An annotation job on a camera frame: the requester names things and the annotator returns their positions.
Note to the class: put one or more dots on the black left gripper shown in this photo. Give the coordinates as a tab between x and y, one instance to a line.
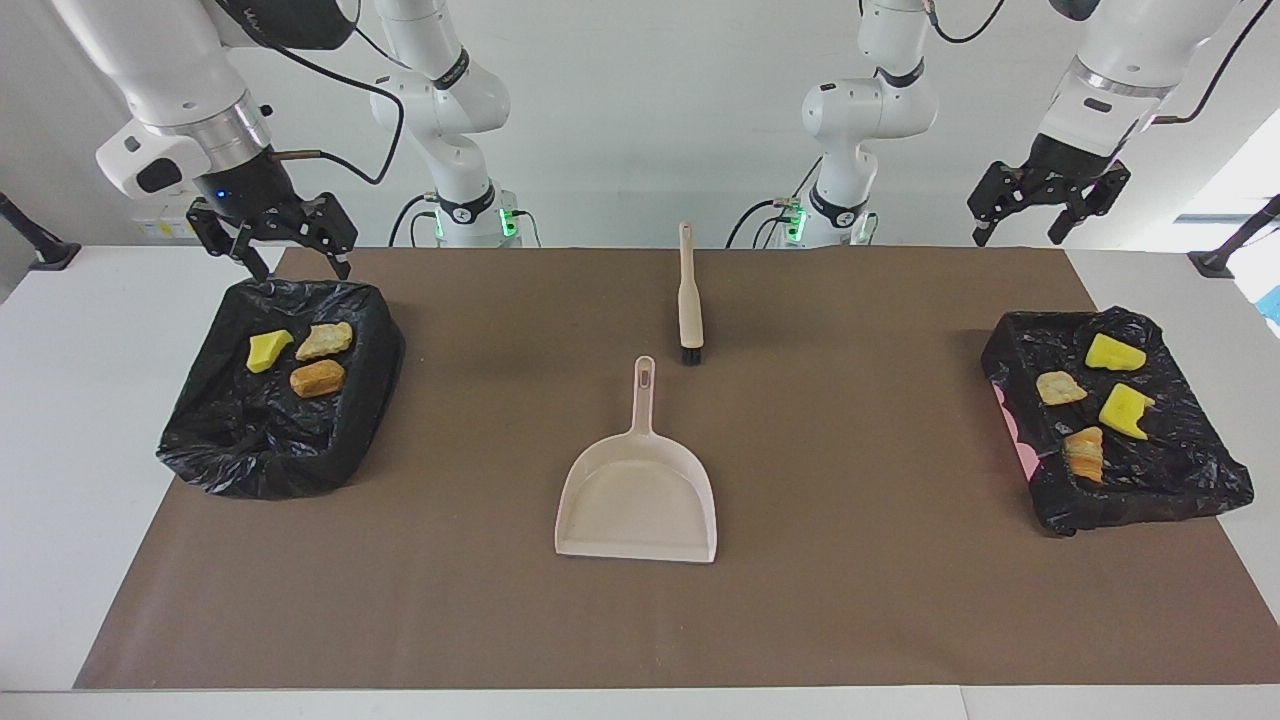
1070	160

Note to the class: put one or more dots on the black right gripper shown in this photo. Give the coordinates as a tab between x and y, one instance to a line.
252	195

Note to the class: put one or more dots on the yellow sponge wedge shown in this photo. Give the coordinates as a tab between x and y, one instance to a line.
267	350

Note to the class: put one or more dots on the long flaky croissant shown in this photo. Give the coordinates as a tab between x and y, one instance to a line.
324	341

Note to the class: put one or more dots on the brown bread loaf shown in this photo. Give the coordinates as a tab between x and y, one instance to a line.
318	378

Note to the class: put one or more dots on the yellow sponge piece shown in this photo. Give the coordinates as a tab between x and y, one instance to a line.
1125	412
1113	353

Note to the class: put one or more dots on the pale flaky pastry piece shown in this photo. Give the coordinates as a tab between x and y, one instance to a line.
1059	388

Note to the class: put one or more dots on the small round croissant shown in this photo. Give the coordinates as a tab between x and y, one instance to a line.
1085	455

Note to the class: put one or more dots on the beige hand brush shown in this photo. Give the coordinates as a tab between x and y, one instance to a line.
690	310

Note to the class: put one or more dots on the beige plastic dustpan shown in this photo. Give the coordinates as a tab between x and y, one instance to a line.
640	500

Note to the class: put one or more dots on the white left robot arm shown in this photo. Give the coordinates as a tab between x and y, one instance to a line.
860	110

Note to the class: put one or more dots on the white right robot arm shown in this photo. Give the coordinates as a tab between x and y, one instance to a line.
445	110

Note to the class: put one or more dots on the black bag lined pink bin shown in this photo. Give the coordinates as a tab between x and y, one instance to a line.
1150	480

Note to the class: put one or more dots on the blue object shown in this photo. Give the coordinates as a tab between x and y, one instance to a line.
1273	303

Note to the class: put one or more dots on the brown table mat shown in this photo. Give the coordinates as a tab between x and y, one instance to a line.
640	620

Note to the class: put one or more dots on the white wall socket box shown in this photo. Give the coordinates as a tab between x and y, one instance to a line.
165	228

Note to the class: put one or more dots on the black camera stand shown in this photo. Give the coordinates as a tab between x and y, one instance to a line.
45	252
1220	258

